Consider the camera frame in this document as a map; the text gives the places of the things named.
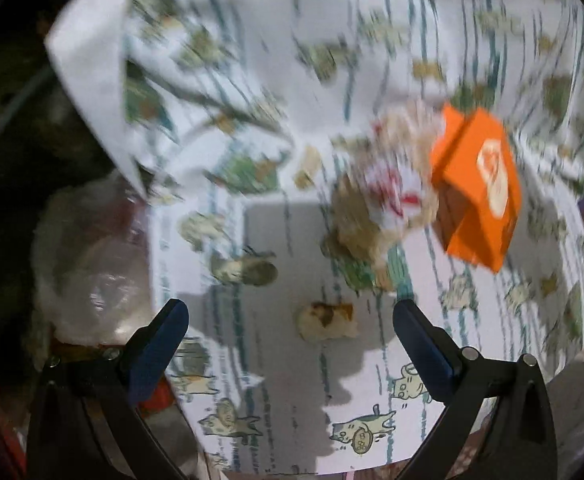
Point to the cat-printed white cloth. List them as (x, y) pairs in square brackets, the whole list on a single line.
[(282, 135)]

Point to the orange cardboard box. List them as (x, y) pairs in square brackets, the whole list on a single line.
[(481, 185)]

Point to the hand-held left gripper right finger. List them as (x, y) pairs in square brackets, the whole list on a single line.
[(421, 355)]

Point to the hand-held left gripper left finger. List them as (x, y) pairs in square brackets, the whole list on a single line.
[(157, 350)]

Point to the clear plastic bag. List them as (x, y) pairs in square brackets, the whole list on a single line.
[(92, 270)]

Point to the beige paper wrapper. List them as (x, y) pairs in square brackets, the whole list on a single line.
[(381, 195)]

